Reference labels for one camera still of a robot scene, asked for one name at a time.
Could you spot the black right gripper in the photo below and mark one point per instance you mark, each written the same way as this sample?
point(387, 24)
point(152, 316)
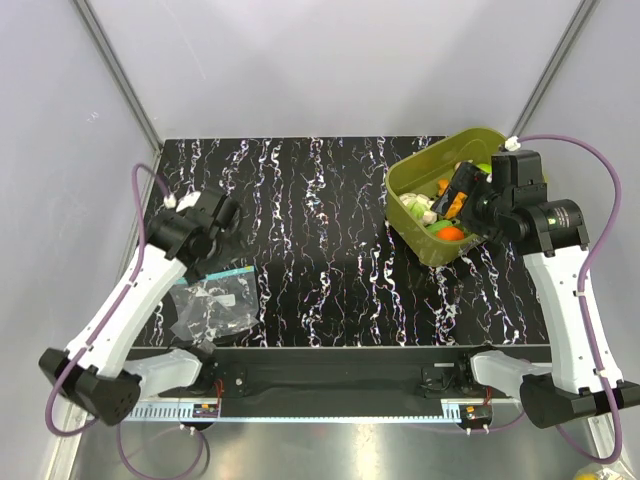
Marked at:
point(464, 180)

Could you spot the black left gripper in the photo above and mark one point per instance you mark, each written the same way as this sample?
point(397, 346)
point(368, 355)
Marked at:
point(230, 244)

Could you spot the olive green plastic bin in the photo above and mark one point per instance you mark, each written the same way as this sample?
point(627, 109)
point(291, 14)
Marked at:
point(419, 173)

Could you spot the green toy apple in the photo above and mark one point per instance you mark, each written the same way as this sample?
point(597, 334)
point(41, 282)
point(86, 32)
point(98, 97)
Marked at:
point(486, 168)

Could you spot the clear zip top bag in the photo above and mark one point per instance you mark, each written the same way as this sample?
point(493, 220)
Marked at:
point(220, 306)

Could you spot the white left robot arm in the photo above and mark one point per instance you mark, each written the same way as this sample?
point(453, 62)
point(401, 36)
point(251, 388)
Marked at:
point(94, 371)

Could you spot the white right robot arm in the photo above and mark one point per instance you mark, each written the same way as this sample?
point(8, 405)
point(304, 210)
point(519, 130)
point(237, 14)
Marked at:
point(510, 203)

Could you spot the orange toy carrot pieces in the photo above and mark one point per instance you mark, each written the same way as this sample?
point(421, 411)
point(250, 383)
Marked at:
point(442, 184)

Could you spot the white toy cauliflower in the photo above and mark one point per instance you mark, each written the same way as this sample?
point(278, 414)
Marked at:
point(419, 206)

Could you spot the green toy cucumber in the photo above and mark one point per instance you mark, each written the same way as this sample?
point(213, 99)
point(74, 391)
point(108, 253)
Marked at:
point(439, 225)

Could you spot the orange toy fruit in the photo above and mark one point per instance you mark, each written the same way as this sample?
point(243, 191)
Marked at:
point(451, 234)

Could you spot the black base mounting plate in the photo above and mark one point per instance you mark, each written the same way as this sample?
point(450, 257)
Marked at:
point(370, 372)

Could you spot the yellow object at corner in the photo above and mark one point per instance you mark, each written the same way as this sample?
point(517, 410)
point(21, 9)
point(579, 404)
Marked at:
point(602, 472)

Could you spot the aluminium frame rail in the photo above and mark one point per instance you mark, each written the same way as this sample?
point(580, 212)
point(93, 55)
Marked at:
point(305, 408)

